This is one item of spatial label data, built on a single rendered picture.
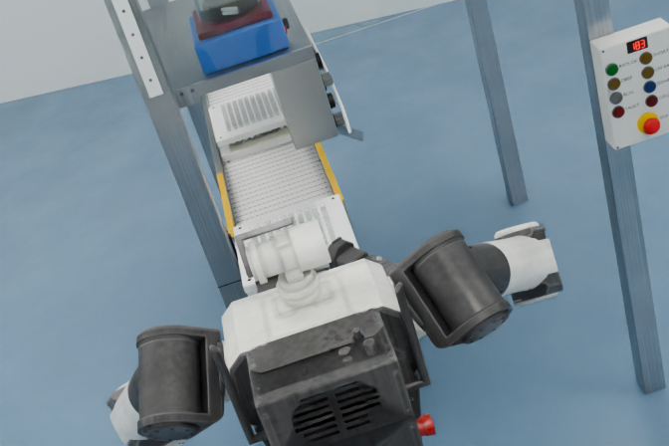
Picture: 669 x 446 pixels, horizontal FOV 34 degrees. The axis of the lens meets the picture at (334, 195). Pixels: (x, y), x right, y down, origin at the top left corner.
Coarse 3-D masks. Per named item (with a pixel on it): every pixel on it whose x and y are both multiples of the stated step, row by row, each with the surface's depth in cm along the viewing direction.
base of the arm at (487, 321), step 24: (432, 240) 158; (456, 240) 159; (408, 264) 159; (408, 288) 159; (432, 312) 158; (480, 312) 153; (504, 312) 155; (432, 336) 157; (456, 336) 155; (480, 336) 159
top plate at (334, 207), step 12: (312, 204) 237; (336, 204) 234; (276, 216) 236; (288, 216) 235; (312, 216) 232; (336, 216) 230; (240, 228) 236; (336, 228) 225; (348, 228) 224; (348, 240) 220; (240, 264) 223; (252, 288) 217
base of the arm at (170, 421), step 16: (144, 336) 158; (160, 336) 157; (176, 336) 157; (192, 336) 159; (208, 336) 160; (208, 352) 158; (208, 368) 157; (208, 384) 156; (208, 400) 155; (160, 416) 152; (176, 416) 152; (192, 416) 153; (208, 416) 154; (144, 432) 154; (160, 432) 154; (176, 432) 155; (192, 432) 155
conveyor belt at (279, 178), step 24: (216, 96) 341; (240, 96) 336; (288, 144) 299; (312, 144) 295; (240, 168) 294; (264, 168) 290; (288, 168) 287; (312, 168) 283; (240, 192) 283; (264, 192) 279; (288, 192) 276; (312, 192) 273; (240, 216) 272; (264, 216) 269
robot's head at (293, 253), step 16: (304, 224) 155; (272, 240) 155; (288, 240) 154; (304, 240) 153; (320, 240) 153; (256, 256) 153; (272, 256) 153; (288, 256) 153; (304, 256) 153; (320, 256) 153; (272, 272) 154; (288, 272) 155; (304, 272) 158; (288, 288) 156; (304, 288) 156
